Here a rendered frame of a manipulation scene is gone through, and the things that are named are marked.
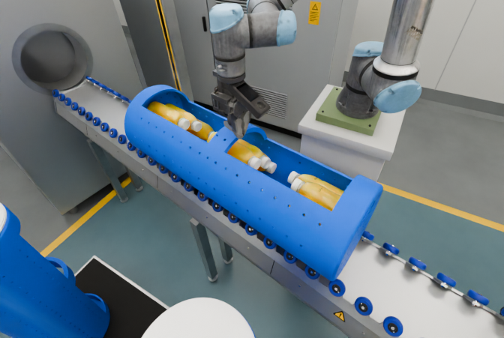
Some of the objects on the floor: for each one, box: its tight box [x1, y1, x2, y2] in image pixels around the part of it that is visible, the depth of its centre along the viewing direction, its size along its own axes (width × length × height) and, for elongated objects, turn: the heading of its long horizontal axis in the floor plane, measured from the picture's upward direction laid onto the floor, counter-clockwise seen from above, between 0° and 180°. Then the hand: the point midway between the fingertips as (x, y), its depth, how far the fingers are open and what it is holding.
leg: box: [218, 238, 233, 264], centre depth 163 cm, size 6×6×63 cm
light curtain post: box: [145, 0, 194, 103], centre depth 163 cm, size 6×6×170 cm
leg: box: [190, 218, 218, 282], centre depth 155 cm, size 6×6×63 cm
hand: (242, 136), depth 84 cm, fingers closed, pressing on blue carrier
